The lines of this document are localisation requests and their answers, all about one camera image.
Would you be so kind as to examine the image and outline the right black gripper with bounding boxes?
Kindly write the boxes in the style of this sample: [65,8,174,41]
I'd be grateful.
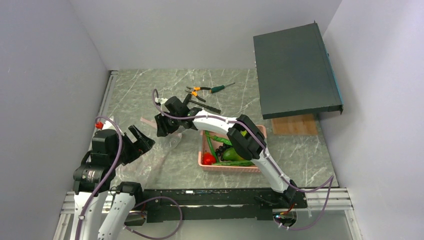
[154,110,181,138]

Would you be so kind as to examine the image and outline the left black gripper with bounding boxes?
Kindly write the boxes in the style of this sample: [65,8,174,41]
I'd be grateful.
[109,124,155,167]

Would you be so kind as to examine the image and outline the clear zip top bag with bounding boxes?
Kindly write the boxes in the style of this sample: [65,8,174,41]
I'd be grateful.
[111,116,182,189]

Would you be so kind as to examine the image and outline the pink plastic basket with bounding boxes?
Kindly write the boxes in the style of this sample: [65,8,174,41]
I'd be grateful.
[198,131,260,173]

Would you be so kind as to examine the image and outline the green chili pepper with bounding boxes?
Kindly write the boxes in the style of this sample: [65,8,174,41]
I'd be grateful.
[204,131,232,146]

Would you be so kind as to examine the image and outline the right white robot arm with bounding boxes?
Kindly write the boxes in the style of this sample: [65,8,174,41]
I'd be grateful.
[154,96,299,208]

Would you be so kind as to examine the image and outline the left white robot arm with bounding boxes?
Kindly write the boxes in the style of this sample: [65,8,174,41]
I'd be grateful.
[70,125,155,240]

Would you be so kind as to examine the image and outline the black hammer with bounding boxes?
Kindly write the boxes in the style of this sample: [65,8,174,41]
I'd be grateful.
[183,93,222,114]

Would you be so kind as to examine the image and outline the red tomato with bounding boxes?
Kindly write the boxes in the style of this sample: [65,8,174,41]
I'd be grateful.
[201,152,217,165]

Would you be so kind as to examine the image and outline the dark grape bunch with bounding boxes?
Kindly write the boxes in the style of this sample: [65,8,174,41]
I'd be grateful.
[215,143,231,161]

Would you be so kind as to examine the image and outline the green red mango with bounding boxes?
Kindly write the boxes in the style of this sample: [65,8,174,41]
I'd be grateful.
[221,147,245,162]

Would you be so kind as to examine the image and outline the green cucumber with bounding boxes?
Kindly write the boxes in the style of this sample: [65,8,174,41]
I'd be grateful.
[213,160,255,167]

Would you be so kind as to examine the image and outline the dark green metal box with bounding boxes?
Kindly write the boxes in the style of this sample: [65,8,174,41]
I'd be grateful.
[253,22,344,120]

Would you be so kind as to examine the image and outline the wooden board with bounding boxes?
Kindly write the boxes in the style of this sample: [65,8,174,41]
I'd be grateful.
[271,114,318,136]

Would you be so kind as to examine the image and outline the orange handled pliers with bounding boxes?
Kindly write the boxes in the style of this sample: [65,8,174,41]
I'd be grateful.
[185,86,211,103]

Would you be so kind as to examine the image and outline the green handled screwdriver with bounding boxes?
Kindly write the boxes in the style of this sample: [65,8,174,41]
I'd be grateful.
[210,82,235,94]

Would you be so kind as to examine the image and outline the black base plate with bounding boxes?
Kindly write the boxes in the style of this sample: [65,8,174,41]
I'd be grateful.
[140,187,308,223]

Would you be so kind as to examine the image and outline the aluminium frame rail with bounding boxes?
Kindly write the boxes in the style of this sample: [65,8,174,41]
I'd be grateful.
[52,187,365,240]

